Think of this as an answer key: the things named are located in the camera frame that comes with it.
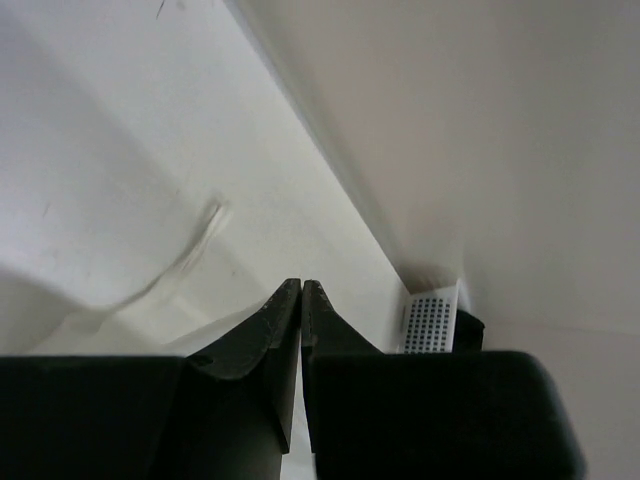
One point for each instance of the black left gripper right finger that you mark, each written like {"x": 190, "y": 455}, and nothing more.
{"x": 480, "y": 415}

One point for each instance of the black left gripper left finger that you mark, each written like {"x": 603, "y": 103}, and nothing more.
{"x": 223, "y": 412}

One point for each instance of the white tank top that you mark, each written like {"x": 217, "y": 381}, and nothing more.
{"x": 37, "y": 320}

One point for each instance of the white plastic laundry basket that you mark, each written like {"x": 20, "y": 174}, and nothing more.
{"x": 429, "y": 321}

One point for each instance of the black garment in basket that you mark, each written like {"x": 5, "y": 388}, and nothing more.
{"x": 468, "y": 333}

